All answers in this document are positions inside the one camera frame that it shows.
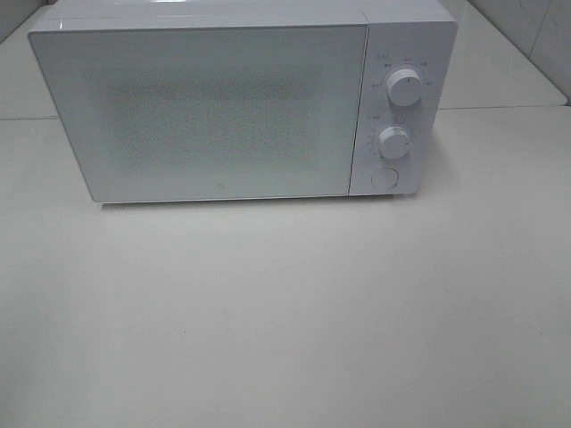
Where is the round white door button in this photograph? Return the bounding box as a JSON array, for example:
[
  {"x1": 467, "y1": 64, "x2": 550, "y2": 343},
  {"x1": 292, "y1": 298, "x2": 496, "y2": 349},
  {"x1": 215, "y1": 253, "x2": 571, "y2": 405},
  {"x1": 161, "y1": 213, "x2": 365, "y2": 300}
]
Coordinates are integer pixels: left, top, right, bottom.
[{"x1": 371, "y1": 168, "x2": 399, "y2": 191}]

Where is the white microwave knob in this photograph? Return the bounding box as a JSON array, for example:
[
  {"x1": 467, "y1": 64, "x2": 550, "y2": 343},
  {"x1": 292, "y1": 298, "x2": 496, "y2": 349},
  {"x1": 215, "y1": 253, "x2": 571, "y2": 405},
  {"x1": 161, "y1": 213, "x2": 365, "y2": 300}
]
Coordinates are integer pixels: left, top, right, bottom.
[
  {"x1": 386, "y1": 67, "x2": 423, "y2": 107},
  {"x1": 377, "y1": 127, "x2": 412, "y2": 160}
]

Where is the white microwave door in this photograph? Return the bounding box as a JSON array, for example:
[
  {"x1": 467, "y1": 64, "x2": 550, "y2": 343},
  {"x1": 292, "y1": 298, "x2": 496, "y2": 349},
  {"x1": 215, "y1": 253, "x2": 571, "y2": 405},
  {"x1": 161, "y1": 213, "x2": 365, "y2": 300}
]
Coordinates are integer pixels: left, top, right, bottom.
[{"x1": 29, "y1": 25, "x2": 367, "y2": 203}]

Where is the white microwave oven body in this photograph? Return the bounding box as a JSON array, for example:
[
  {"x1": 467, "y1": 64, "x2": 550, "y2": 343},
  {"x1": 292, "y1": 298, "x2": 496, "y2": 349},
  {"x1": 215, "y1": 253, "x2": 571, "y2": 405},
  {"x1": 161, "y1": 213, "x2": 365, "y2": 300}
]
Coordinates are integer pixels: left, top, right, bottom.
[{"x1": 29, "y1": 1, "x2": 458, "y2": 197}]

